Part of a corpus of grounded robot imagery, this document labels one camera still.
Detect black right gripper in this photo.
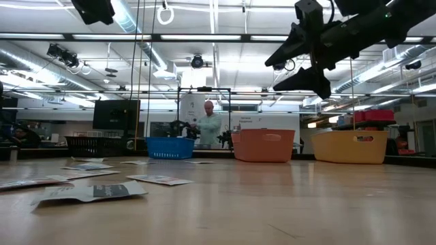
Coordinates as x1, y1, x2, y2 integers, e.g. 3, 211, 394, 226
264, 0, 355, 100

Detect black crossbar with lights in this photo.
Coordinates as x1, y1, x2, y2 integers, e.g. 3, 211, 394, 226
0, 32, 436, 45

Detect orange plastic bin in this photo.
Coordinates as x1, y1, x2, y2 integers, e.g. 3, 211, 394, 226
231, 128, 296, 163

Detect red storage boxes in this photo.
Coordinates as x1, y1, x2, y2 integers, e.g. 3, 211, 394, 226
354, 108, 395, 123

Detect yellow plastic bin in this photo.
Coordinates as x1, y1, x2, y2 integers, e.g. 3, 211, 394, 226
310, 130, 389, 165

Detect black monitor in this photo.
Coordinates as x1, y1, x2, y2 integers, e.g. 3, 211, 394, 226
92, 99, 141, 131

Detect person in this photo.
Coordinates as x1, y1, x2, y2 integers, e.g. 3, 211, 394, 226
194, 100, 223, 150
10, 125, 42, 149

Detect black mesh basket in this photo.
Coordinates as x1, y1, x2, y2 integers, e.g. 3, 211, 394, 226
64, 135, 129, 158

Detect blue plastic bin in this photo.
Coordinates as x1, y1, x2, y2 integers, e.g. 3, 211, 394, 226
145, 136, 196, 161

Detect white packet red square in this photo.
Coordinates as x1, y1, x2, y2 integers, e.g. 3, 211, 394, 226
50, 169, 122, 180
0, 175, 69, 191
125, 174, 194, 186

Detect silver ceiling air duct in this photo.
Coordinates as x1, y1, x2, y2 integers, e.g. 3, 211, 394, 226
98, 0, 168, 71
335, 44, 430, 95

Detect black hanging cable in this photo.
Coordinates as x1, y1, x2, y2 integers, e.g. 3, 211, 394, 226
145, 0, 157, 137
128, 0, 141, 101

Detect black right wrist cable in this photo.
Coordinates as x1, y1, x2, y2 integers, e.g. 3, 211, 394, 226
326, 0, 338, 25

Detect white cable ring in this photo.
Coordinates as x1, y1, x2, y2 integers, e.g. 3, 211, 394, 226
156, 5, 175, 26

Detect yellow hanging cord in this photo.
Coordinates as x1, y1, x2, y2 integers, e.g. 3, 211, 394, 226
134, 0, 146, 150

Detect wall shelf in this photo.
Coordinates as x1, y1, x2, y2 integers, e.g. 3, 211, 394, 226
332, 119, 398, 132

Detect black frame stand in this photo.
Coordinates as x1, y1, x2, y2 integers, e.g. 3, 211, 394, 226
176, 86, 232, 150

